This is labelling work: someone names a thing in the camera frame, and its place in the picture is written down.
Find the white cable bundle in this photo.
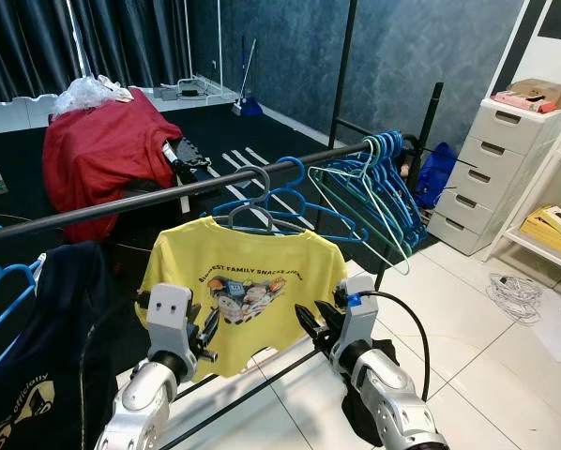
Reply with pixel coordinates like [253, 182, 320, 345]
[487, 272, 544, 324]

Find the flat pink box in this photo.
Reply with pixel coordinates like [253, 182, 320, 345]
[490, 91, 555, 113]

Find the white low platform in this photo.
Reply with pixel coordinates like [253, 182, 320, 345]
[0, 80, 239, 137]

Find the dark pleated curtain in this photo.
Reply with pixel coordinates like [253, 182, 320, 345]
[0, 0, 192, 102]

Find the blue broom with white handle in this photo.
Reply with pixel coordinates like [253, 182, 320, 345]
[232, 37, 263, 118]

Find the clear crumpled plastic bag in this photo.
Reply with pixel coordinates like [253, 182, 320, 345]
[53, 75, 133, 115]

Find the red cloth cover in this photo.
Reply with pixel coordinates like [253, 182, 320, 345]
[43, 87, 183, 243]

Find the white drawer cabinet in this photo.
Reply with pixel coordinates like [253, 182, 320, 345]
[426, 97, 561, 256]

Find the blue fabric bag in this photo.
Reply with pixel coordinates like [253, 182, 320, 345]
[414, 141, 460, 209]

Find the black metal clothes rack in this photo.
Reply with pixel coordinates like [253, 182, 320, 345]
[0, 0, 446, 450]

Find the yellow printed t-shirt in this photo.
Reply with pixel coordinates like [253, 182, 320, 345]
[137, 217, 349, 381]

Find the black white machine under cloth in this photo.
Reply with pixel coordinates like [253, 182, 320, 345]
[161, 139, 214, 187]

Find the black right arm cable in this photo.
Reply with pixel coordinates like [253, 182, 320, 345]
[360, 291, 432, 395]

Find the white open shelf rack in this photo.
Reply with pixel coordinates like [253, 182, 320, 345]
[487, 103, 561, 282]

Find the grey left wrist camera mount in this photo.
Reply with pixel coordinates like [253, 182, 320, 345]
[146, 284, 196, 358]

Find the navy printed t-shirt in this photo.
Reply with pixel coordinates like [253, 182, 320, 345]
[0, 241, 145, 450]

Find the blue plastic hanger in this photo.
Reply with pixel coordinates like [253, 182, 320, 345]
[351, 131, 422, 249]
[365, 129, 430, 247]
[210, 157, 371, 247]
[0, 223, 45, 367]

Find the open cardboard box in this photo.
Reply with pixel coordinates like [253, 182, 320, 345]
[506, 78, 561, 109]

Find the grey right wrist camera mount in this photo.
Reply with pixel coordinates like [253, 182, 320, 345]
[341, 275, 379, 344]

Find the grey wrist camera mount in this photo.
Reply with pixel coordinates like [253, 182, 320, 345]
[146, 284, 196, 358]
[341, 275, 379, 344]

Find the yellow box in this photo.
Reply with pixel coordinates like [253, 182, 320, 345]
[522, 206, 561, 262]

